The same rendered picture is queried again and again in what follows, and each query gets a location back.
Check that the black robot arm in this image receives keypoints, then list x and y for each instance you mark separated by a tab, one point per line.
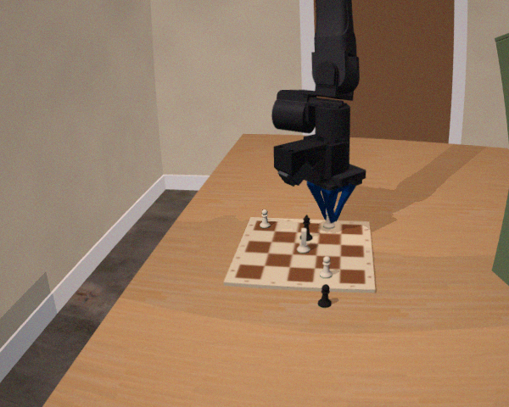
298	110

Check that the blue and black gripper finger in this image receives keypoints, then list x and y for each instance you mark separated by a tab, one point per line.
316	192
328	197

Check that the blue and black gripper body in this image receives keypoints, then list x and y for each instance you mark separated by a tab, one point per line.
333	182

